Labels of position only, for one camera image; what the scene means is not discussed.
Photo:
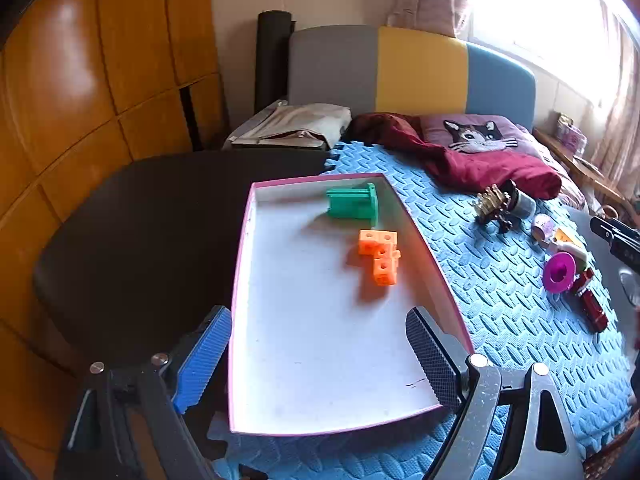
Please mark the dark red blanket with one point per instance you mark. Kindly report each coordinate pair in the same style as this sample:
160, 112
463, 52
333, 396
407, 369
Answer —
475, 165

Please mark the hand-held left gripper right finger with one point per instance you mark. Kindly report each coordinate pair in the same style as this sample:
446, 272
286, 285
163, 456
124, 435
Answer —
432, 355

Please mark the green plastic part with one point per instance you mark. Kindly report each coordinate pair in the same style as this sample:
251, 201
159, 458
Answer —
350, 205

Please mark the brass and black toy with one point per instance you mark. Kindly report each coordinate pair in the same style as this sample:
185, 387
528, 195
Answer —
492, 205

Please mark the black rolled mat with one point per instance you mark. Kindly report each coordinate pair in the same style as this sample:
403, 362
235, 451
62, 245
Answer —
272, 60

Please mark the orange plastic piece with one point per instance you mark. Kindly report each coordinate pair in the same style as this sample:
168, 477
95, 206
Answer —
562, 236

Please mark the patterned side curtain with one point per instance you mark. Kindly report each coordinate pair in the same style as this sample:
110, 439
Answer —
622, 125

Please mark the bright window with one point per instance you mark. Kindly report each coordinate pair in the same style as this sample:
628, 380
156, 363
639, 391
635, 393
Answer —
540, 20

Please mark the magenta spool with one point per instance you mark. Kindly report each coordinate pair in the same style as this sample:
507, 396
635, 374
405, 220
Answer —
560, 272

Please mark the pink container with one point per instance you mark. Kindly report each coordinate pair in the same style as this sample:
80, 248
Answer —
570, 132

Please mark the blue foam mat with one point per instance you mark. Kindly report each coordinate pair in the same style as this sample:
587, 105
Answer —
500, 310

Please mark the grey yellow blue headboard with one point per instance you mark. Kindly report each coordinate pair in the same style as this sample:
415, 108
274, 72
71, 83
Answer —
415, 70

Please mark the orange cube block piece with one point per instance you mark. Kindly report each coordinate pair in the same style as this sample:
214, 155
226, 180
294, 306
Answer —
380, 255

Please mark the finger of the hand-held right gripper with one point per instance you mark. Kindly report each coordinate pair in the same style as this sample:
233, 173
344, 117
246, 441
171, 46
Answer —
617, 240

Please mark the purple egg toy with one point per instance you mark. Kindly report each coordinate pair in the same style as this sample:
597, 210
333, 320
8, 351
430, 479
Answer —
542, 227

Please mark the pink cardboard box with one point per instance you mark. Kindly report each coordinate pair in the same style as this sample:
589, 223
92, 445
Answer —
310, 335

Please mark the grey cylinder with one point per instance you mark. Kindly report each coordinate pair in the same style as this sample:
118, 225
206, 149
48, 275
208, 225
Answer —
525, 206

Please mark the beige canvas bag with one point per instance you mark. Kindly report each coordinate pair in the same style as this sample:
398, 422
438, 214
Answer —
290, 122

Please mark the purple cat pillow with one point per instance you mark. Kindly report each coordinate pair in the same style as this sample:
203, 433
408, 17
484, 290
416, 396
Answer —
470, 132

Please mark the wooden bedside shelf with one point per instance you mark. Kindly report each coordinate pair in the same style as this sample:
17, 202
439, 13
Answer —
580, 167

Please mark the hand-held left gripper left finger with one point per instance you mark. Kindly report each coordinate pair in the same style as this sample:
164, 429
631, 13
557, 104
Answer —
200, 360

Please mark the white green plug-in device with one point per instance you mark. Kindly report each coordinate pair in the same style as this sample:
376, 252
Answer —
572, 252

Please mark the red toy car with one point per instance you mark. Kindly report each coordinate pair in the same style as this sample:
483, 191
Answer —
592, 305

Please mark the wooden wardrobe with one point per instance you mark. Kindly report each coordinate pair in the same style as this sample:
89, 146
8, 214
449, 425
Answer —
75, 85

